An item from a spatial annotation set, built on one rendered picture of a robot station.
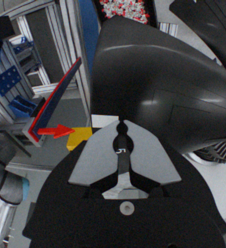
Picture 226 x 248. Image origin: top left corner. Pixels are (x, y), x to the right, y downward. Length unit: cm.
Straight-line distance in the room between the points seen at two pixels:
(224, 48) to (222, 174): 44
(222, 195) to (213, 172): 13
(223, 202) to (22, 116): 102
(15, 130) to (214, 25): 81
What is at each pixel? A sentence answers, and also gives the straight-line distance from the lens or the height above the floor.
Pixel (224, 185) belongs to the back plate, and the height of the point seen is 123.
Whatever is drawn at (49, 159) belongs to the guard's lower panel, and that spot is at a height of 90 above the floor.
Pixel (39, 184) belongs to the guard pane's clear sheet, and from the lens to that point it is 104.
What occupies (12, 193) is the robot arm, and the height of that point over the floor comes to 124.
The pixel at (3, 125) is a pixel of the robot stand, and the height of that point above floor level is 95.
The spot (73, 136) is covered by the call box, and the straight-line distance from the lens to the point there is 45.
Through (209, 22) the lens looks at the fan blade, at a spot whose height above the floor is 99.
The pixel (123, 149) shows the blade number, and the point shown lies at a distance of 17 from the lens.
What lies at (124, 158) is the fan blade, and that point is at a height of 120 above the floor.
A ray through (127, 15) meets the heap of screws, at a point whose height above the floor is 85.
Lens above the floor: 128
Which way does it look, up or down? 43 degrees down
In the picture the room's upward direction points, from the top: 180 degrees clockwise
